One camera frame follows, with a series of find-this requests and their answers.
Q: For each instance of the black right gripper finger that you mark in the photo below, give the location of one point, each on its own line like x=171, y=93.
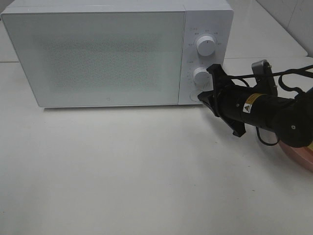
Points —
x=210, y=101
x=221, y=80

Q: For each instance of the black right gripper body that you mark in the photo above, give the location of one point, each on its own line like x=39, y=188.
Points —
x=231, y=103

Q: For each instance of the round door release button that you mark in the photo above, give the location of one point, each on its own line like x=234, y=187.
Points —
x=194, y=95

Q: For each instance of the pink round plate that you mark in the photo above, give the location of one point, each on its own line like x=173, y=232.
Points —
x=302, y=156

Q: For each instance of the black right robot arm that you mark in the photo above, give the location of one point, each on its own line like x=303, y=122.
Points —
x=263, y=100

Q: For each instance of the lower white timer knob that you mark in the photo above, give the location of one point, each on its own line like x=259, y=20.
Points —
x=201, y=76

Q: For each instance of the upper white power knob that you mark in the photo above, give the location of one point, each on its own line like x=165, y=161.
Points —
x=206, y=45

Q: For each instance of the white microwave oven body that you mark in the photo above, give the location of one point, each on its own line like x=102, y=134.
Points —
x=201, y=17

